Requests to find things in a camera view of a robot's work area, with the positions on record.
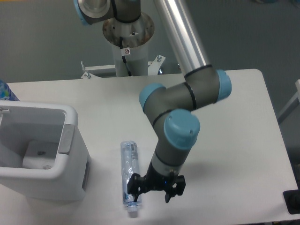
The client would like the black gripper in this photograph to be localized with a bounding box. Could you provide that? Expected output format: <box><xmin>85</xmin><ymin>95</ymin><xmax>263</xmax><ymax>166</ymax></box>
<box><xmin>127</xmin><ymin>162</ymin><xmax>186</xmax><ymax>203</ymax></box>

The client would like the clear crushed plastic bottle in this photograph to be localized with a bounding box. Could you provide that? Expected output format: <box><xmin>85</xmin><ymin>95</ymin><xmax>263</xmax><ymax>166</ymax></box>
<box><xmin>120</xmin><ymin>141</ymin><xmax>142</xmax><ymax>218</ymax></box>

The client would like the white plastic wrapper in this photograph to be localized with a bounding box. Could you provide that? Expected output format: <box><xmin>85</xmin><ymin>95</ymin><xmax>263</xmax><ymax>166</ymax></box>
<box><xmin>22</xmin><ymin>140</ymin><xmax>58</xmax><ymax>170</ymax></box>

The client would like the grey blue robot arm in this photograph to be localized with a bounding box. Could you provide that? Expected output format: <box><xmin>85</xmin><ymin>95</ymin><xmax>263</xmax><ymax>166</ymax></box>
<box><xmin>74</xmin><ymin>0</ymin><xmax>232</xmax><ymax>202</ymax></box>

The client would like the white plastic trash can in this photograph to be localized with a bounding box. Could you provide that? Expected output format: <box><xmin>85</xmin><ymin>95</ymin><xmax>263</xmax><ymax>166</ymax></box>
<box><xmin>0</xmin><ymin>101</ymin><xmax>91</xmax><ymax>201</ymax></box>

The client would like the black table clamp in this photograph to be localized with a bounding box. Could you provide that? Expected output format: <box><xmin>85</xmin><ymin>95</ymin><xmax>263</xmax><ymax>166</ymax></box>
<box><xmin>283</xmin><ymin>189</ymin><xmax>300</xmax><ymax>215</ymax></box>

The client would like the blue patterned bottle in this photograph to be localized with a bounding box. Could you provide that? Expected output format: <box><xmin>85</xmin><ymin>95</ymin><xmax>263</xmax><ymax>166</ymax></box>
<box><xmin>0</xmin><ymin>80</ymin><xmax>20</xmax><ymax>101</ymax></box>

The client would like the white right base bracket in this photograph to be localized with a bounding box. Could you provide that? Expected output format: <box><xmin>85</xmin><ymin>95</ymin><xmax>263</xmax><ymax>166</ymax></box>
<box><xmin>148</xmin><ymin>55</ymin><xmax>166</xmax><ymax>75</ymax></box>

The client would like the white base bracket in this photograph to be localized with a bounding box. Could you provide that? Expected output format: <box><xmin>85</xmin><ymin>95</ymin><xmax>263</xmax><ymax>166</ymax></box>
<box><xmin>148</xmin><ymin>55</ymin><xmax>166</xmax><ymax>75</ymax></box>
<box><xmin>81</xmin><ymin>61</ymin><xmax>116</xmax><ymax>79</ymax></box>

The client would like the white left base bracket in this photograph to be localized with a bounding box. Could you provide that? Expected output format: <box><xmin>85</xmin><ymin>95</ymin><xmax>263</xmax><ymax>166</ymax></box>
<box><xmin>81</xmin><ymin>61</ymin><xmax>116</xmax><ymax>79</ymax></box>

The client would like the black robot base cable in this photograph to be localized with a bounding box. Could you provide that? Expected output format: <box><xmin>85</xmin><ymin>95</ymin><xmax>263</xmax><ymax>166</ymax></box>
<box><xmin>119</xmin><ymin>36</ymin><xmax>132</xmax><ymax>77</ymax></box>

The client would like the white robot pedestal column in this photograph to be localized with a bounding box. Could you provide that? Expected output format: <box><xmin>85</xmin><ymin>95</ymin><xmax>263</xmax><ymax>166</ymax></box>
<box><xmin>103</xmin><ymin>13</ymin><xmax>155</xmax><ymax>77</ymax></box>

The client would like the white frame at right edge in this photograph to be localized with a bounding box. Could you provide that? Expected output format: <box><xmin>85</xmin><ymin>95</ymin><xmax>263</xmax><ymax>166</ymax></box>
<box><xmin>277</xmin><ymin>79</ymin><xmax>300</xmax><ymax>124</ymax></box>

